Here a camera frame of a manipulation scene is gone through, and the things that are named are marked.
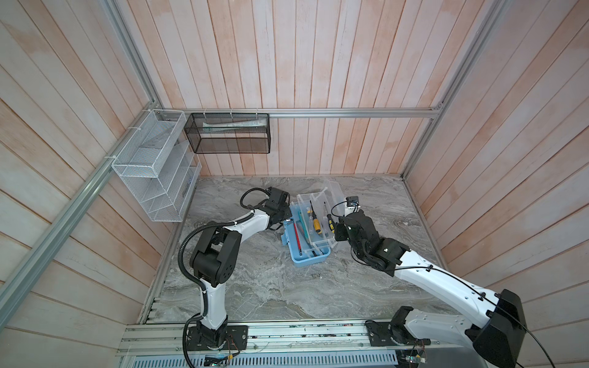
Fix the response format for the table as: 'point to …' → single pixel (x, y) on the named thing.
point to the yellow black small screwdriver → (330, 222)
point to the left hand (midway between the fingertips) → (288, 214)
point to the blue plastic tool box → (310, 231)
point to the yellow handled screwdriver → (315, 221)
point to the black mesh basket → (228, 133)
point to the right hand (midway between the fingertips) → (338, 217)
